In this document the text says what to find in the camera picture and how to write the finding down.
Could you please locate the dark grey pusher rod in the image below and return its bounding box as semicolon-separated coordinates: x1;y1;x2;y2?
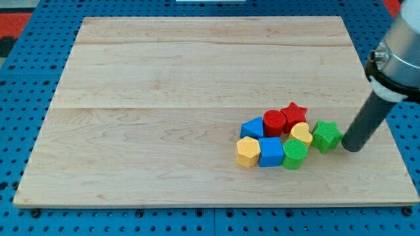
341;92;396;152

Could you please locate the green cylinder block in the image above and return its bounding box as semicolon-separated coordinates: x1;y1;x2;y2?
282;139;308;170

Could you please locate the green star block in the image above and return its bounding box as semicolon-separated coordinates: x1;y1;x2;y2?
311;120;343;153

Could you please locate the blue triangle block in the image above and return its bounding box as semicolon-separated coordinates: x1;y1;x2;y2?
240;117;264;139

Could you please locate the yellow heart block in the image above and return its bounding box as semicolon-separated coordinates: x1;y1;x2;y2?
289;122;313;148

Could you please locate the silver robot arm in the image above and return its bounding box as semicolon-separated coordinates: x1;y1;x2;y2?
365;0;419;103

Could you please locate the yellow hexagon block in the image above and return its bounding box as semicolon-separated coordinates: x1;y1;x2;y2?
236;136;261;168

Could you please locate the blue cube block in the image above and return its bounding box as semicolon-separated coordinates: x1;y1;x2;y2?
259;137;284;167

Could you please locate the red cylinder block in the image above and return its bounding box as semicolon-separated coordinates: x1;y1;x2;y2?
262;109;285;137

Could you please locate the wooden board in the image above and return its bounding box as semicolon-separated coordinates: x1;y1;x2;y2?
13;16;419;208

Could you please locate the red star block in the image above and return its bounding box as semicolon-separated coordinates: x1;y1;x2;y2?
280;102;308;134

